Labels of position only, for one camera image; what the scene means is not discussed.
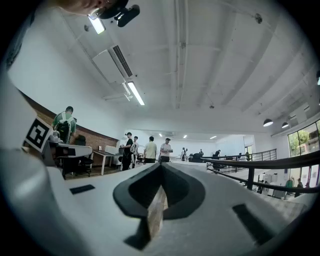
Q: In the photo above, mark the white ceiling pipe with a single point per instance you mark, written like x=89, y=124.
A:
x=181, y=62

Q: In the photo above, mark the black office chair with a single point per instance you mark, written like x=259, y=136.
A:
x=83, y=160

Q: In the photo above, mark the person's grey printed t-shirt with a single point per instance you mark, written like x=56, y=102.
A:
x=15, y=50

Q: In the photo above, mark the large glass window wall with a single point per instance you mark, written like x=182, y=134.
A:
x=303, y=140

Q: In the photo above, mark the black straight railing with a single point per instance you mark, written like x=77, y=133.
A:
x=265, y=155

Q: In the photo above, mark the beige checked tablecloth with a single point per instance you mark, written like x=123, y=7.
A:
x=287, y=205

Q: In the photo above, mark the ceiling tube light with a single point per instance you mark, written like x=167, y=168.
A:
x=96, y=23
x=136, y=93

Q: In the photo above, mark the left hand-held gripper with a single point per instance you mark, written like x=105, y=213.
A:
x=17, y=125

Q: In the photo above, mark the white ceiling air conditioner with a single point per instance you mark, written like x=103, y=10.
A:
x=112, y=65

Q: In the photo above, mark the white worktable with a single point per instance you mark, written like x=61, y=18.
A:
x=75, y=149

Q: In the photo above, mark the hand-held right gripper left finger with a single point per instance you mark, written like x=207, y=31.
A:
x=100, y=212

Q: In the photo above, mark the black curved railing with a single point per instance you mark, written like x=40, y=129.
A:
x=250, y=177

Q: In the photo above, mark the dark pendant lamp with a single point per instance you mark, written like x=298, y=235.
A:
x=268, y=122
x=285, y=125

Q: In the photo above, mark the light wooden desk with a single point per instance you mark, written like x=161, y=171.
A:
x=100, y=151

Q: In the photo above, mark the green bag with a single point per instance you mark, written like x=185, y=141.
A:
x=289, y=183

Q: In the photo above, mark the black head-mounted camera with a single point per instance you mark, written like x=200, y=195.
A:
x=127, y=15

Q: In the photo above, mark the person's face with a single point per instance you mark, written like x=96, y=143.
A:
x=82, y=6

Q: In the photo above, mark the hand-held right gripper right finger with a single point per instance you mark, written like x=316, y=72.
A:
x=212, y=220

